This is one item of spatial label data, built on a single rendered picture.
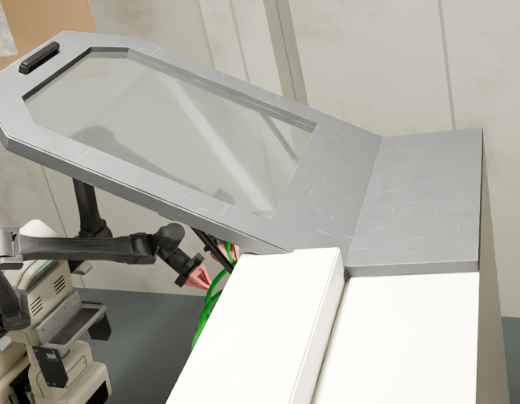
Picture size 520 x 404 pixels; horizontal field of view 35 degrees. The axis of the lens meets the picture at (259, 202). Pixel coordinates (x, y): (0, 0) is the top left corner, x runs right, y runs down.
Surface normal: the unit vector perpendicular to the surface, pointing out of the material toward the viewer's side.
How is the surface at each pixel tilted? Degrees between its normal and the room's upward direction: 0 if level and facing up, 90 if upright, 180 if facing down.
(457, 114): 90
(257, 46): 90
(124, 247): 47
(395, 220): 0
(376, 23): 90
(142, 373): 0
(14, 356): 92
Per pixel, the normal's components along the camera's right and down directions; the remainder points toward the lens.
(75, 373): 0.91, 0.13
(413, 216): -0.21, -0.88
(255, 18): -0.40, 0.47
